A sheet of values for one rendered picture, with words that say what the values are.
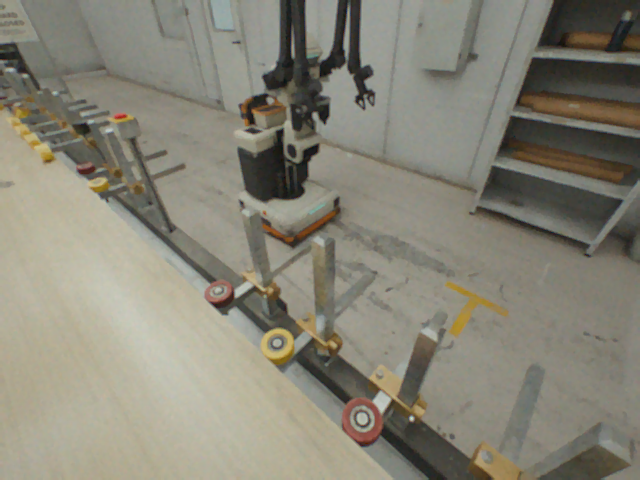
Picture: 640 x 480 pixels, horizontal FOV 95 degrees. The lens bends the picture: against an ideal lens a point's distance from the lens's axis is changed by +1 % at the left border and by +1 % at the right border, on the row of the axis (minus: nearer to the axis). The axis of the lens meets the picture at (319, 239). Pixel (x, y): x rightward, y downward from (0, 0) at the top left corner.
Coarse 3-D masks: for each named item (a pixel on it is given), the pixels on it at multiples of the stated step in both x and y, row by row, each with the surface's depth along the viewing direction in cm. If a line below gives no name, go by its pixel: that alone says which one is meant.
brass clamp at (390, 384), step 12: (384, 372) 72; (372, 384) 71; (384, 384) 70; (396, 384) 70; (396, 396) 67; (420, 396) 67; (396, 408) 69; (408, 408) 66; (420, 408) 66; (408, 420) 68; (420, 420) 65
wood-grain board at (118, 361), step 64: (0, 128) 201; (0, 192) 132; (64, 192) 131; (0, 256) 99; (64, 256) 98; (128, 256) 97; (0, 320) 78; (64, 320) 78; (128, 320) 78; (192, 320) 77; (0, 384) 65; (64, 384) 65; (128, 384) 65; (192, 384) 64; (256, 384) 64; (0, 448) 56; (64, 448) 56; (128, 448) 55; (192, 448) 55; (256, 448) 55; (320, 448) 55
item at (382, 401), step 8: (440, 312) 86; (432, 320) 84; (440, 320) 84; (408, 352) 77; (408, 360) 75; (400, 368) 74; (400, 376) 72; (376, 400) 68; (384, 400) 68; (384, 408) 67
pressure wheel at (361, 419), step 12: (348, 408) 59; (360, 408) 60; (372, 408) 59; (348, 420) 58; (360, 420) 57; (372, 420) 58; (348, 432) 56; (360, 432) 56; (372, 432) 56; (360, 444) 56; (372, 444) 57
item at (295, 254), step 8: (296, 248) 106; (304, 248) 106; (288, 256) 103; (296, 256) 104; (272, 264) 100; (280, 264) 100; (288, 264) 102; (272, 272) 97; (280, 272) 101; (240, 288) 92; (248, 288) 92; (240, 296) 90; (232, 304) 89; (224, 312) 88
